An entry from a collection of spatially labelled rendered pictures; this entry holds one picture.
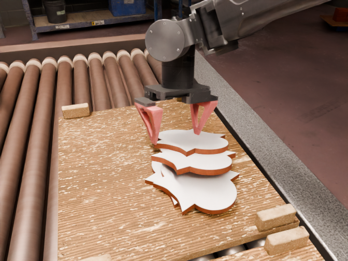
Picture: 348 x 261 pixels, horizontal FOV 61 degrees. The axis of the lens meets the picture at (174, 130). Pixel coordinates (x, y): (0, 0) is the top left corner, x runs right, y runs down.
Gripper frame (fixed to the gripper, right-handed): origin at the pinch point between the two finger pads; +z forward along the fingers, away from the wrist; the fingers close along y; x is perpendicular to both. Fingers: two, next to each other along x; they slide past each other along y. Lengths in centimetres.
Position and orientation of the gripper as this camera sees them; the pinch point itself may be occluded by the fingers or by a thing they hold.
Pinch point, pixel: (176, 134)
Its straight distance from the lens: 55.4
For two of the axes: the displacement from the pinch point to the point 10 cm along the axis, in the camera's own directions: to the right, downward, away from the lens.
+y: 8.3, -1.7, 5.2
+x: -5.5, -2.8, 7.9
